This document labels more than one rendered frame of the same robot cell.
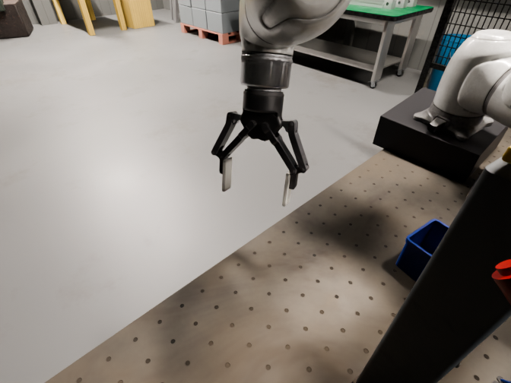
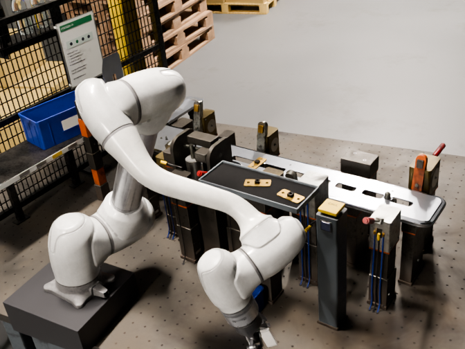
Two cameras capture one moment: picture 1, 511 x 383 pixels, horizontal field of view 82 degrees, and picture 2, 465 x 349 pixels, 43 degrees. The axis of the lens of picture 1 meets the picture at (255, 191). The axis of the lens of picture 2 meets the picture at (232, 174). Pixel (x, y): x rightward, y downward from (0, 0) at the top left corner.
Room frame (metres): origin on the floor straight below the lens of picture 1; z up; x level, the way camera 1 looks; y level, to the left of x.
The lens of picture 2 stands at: (0.88, 1.05, 2.16)
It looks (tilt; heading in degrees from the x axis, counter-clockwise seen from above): 31 degrees down; 252
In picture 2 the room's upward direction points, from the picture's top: 6 degrees counter-clockwise
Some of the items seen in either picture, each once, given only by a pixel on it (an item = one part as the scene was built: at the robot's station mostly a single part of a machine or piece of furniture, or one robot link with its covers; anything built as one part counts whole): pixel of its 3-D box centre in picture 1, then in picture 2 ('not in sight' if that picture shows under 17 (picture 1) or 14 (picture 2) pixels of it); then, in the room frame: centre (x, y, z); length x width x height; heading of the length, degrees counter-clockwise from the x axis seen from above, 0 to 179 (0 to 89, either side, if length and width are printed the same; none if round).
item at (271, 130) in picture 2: not in sight; (271, 166); (0.03, -0.96, 0.87); 0.12 x 0.07 x 0.35; 33
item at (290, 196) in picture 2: not in sight; (290, 194); (0.25, -0.32, 1.17); 0.08 x 0.04 x 0.01; 115
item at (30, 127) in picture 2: not in sight; (61, 118); (0.81, -1.46, 1.10); 0.30 x 0.17 x 0.13; 24
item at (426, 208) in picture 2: not in sight; (262, 164); (0.14, -0.79, 1.00); 1.38 x 0.22 x 0.02; 123
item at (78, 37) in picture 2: not in sight; (80, 49); (0.63, -1.71, 1.30); 0.23 x 0.02 x 0.31; 33
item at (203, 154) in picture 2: not in sight; (207, 194); (0.38, -0.78, 0.95); 0.18 x 0.13 x 0.49; 123
